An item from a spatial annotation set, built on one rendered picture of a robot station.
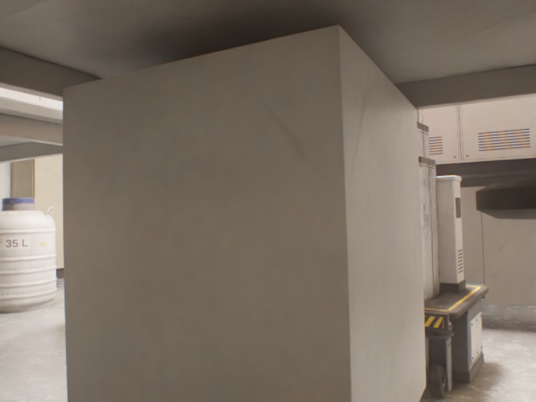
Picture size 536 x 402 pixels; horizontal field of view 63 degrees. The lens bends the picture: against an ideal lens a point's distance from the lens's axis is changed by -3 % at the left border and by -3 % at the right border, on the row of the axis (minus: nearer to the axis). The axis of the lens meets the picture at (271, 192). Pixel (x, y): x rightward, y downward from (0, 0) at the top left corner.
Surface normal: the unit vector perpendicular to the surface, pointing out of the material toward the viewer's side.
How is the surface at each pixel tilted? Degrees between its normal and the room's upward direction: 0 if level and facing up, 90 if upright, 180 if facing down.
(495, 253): 90
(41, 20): 180
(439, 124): 90
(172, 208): 90
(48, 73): 90
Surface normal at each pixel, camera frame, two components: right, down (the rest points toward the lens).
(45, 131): 0.89, -0.04
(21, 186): -0.46, -0.03
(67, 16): 0.03, 1.00
